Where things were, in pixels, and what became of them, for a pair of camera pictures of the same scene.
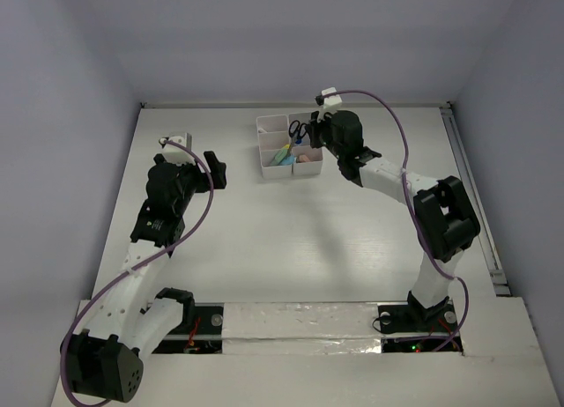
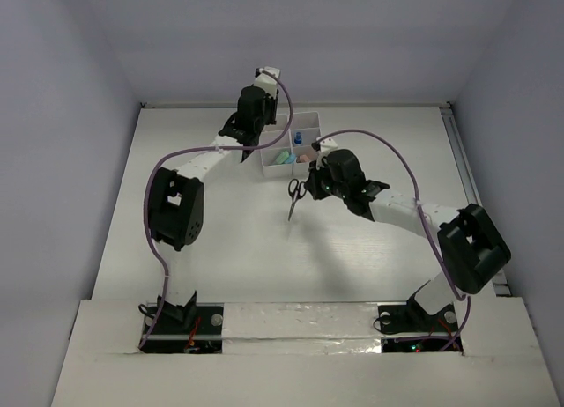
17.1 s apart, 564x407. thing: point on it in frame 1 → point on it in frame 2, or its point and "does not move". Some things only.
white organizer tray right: x=306 y=159 does not move
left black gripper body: x=213 y=170 → x=248 y=142
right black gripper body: x=322 y=134 → x=322 y=184
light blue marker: x=288 y=159 does not move
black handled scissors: x=296 y=130 → x=297 y=190
